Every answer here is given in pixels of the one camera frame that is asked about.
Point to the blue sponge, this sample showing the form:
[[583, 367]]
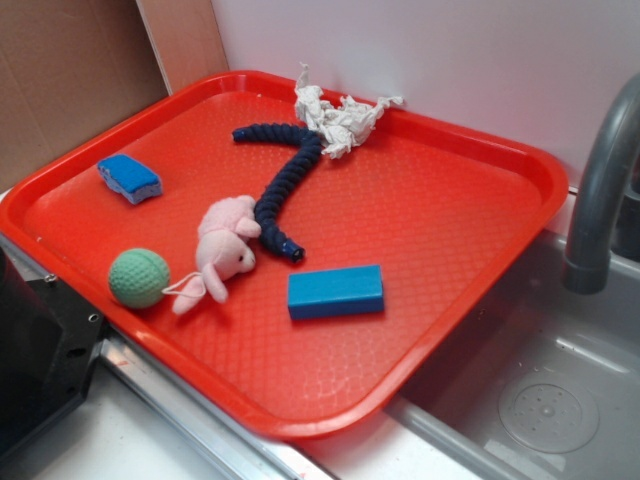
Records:
[[129, 178]]

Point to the pink plush toy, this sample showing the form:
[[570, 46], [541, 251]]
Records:
[[222, 253]]

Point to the green textured ball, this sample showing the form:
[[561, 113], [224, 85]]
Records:
[[137, 278]]

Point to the grey plastic sink basin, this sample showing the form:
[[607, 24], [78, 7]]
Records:
[[536, 382]]

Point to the red plastic tray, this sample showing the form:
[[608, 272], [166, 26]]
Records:
[[443, 210]]

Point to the brown cardboard panel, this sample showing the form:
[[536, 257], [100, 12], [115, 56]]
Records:
[[72, 69]]

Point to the blue rectangular block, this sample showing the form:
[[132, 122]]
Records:
[[335, 292]]

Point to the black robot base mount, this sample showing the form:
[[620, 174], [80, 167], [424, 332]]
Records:
[[50, 338]]

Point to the grey plastic faucet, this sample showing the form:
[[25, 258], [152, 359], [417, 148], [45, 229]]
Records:
[[605, 217]]

